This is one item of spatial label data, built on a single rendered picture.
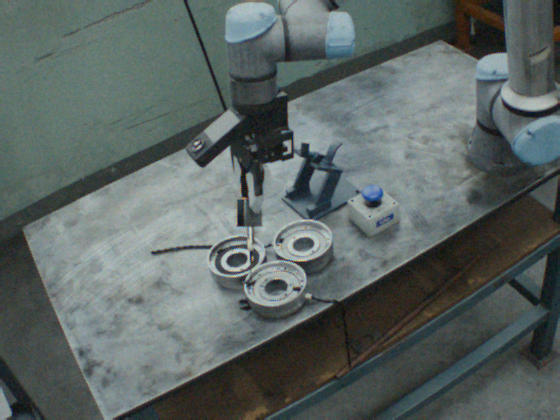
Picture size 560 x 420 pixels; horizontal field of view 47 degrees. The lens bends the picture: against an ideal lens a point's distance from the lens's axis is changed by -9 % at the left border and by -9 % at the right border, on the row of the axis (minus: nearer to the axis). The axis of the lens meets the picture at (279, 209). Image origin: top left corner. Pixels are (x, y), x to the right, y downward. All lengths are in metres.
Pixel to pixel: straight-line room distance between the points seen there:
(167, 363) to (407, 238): 0.49
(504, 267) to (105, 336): 0.88
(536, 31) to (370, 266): 0.51
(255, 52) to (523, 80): 0.46
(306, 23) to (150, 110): 1.89
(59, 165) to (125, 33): 0.60
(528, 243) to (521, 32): 0.65
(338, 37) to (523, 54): 0.32
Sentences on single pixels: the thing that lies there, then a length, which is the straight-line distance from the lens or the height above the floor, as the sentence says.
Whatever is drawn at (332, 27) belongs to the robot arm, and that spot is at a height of 1.23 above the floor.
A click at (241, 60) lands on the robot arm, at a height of 1.21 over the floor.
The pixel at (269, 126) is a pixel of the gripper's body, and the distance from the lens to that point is 1.13.
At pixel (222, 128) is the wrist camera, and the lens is 1.11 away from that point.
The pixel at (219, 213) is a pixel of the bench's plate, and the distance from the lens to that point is 1.41.
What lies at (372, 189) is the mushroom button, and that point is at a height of 0.88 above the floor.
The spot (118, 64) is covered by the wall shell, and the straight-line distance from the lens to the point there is 2.75.
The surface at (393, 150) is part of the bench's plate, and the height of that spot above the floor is 0.80.
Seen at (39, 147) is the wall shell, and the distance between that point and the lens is 2.80.
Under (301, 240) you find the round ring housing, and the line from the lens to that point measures 1.28.
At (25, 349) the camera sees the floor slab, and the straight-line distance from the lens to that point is 2.48.
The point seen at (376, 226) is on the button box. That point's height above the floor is 0.82.
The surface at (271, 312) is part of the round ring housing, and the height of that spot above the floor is 0.82.
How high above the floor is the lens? 1.69
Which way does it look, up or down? 40 degrees down
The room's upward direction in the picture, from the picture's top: 11 degrees counter-clockwise
